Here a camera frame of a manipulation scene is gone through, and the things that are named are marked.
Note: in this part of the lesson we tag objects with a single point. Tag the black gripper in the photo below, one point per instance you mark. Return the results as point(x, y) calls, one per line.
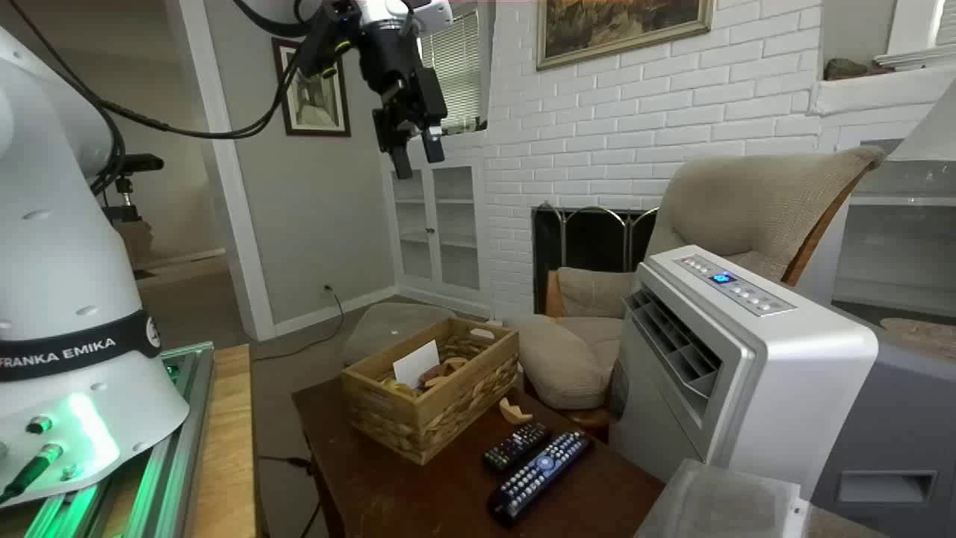
point(406, 89)

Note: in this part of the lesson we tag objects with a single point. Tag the wooden zigzag block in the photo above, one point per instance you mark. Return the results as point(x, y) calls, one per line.
point(512, 412)

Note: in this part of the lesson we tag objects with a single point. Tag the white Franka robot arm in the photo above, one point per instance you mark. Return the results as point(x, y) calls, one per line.
point(67, 285)

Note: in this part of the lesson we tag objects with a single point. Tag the woven wooden box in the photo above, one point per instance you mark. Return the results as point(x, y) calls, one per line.
point(475, 370)

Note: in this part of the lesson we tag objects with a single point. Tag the white built-in shelf cabinet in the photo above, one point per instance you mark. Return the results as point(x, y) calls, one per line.
point(436, 228)

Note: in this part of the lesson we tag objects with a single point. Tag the framed landscape painting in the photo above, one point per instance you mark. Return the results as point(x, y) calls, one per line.
point(570, 31)

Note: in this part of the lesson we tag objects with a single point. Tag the black fireplace screen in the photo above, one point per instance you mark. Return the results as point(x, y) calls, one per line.
point(585, 236)

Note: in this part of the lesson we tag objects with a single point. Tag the white paper card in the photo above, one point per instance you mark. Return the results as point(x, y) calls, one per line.
point(412, 366)

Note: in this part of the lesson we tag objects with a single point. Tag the black Sony remote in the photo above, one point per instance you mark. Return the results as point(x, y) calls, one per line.
point(513, 447)

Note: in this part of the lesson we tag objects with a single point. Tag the black RCA remote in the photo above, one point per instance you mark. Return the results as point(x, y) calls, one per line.
point(536, 475)

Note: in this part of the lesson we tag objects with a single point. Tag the beige rocking armchair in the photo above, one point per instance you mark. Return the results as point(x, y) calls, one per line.
point(722, 216)

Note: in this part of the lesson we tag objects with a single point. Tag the dark wooden side table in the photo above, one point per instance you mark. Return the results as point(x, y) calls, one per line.
point(368, 491)

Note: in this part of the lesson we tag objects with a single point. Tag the white portable air conditioner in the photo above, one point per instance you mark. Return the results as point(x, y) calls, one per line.
point(705, 381)

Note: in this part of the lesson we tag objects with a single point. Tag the light wooden robot table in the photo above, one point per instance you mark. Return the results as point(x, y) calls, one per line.
point(225, 485)

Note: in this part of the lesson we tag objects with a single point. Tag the grey plastic bin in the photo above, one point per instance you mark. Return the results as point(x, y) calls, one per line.
point(705, 499)

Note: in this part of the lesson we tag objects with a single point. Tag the small framed wall picture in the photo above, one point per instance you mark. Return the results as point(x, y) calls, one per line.
point(310, 106)

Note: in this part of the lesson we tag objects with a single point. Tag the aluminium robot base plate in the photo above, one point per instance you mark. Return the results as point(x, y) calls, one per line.
point(137, 479)

